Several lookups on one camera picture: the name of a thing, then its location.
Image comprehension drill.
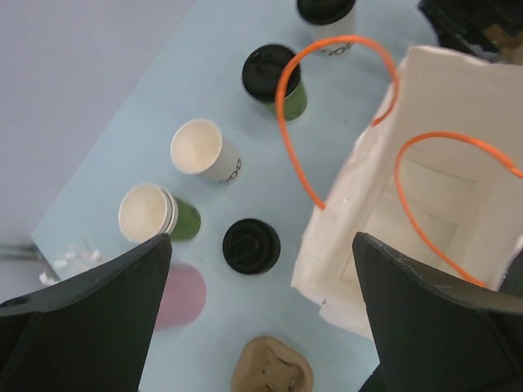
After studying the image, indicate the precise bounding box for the paper bag with orange handles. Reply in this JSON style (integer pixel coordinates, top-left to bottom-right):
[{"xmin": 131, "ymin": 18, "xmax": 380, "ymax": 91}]
[{"xmin": 291, "ymin": 35, "xmax": 522, "ymax": 337}]

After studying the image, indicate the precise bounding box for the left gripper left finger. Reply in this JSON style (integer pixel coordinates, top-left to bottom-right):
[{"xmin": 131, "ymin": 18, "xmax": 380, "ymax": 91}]
[{"xmin": 1, "ymin": 234, "xmax": 172, "ymax": 391}]

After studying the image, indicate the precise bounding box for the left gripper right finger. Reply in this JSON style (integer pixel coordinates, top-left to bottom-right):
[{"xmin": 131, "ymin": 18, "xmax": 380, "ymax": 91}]
[{"xmin": 352, "ymin": 233, "xmax": 522, "ymax": 391}]

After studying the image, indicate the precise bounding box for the stack of black lids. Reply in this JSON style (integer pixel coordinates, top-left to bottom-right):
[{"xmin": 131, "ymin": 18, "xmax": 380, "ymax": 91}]
[{"xmin": 222, "ymin": 218, "xmax": 281, "ymax": 275}]

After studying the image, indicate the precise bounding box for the brown pulp cup carrier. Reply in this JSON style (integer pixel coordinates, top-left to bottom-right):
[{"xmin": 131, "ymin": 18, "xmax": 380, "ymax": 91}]
[{"xmin": 230, "ymin": 336, "xmax": 314, "ymax": 392}]

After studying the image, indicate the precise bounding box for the bundle of white stirrers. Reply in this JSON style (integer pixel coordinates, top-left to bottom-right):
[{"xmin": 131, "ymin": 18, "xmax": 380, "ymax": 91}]
[{"xmin": 38, "ymin": 237, "xmax": 105, "ymax": 287}]

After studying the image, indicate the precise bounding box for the green paper cup stack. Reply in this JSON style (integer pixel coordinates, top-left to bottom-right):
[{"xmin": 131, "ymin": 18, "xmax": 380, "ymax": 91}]
[{"xmin": 118, "ymin": 183, "xmax": 202, "ymax": 243}]

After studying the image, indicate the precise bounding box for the white paper cup stack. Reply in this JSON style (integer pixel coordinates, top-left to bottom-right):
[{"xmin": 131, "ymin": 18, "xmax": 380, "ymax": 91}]
[{"xmin": 170, "ymin": 118, "xmax": 243, "ymax": 184}]

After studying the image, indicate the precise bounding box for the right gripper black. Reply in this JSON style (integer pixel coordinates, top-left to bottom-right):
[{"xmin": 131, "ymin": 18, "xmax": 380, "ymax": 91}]
[{"xmin": 418, "ymin": 0, "xmax": 522, "ymax": 65}]

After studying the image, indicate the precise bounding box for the pink holder cup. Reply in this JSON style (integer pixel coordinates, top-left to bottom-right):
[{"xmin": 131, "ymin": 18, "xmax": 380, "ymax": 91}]
[{"xmin": 154, "ymin": 263, "xmax": 207, "ymax": 331}]

